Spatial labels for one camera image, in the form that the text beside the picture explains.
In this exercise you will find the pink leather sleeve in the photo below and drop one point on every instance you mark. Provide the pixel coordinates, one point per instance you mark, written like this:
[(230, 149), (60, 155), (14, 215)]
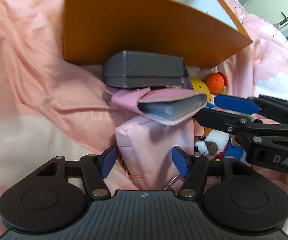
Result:
[(169, 96)]

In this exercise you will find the grey rectangular case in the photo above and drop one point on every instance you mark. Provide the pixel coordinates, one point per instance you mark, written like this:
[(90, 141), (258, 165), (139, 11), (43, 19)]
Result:
[(144, 67)]

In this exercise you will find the grey flat pack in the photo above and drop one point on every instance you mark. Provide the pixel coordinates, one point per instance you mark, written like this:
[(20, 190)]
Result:
[(174, 108)]

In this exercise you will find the orange crochet ball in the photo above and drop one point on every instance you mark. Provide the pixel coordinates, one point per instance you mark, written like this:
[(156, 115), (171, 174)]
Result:
[(215, 81)]

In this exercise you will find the orange cardboard box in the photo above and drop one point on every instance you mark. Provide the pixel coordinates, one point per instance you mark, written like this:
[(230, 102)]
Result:
[(134, 30)]

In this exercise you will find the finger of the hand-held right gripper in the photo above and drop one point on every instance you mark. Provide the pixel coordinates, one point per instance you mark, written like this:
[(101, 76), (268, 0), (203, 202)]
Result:
[(219, 120), (234, 103)]

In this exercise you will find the light pink fabric pouch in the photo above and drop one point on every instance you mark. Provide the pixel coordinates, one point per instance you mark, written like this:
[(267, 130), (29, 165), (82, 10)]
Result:
[(154, 150)]

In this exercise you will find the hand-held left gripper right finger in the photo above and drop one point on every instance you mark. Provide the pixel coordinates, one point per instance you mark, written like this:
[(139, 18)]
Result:
[(180, 163)]

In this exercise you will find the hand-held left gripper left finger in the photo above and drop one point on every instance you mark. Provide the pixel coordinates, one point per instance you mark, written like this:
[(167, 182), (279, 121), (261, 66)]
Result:
[(108, 161)]

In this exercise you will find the brown and white plush dog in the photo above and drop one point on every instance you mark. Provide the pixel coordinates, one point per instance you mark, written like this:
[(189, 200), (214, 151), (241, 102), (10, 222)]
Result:
[(210, 145)]

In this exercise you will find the yellow plastic toy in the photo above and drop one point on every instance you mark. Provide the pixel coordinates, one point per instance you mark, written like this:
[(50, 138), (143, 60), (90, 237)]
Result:
[(199, 86)]

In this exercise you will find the pink cloud print blanket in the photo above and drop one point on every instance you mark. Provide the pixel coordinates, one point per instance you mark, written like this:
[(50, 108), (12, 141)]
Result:
[(33, 80)]

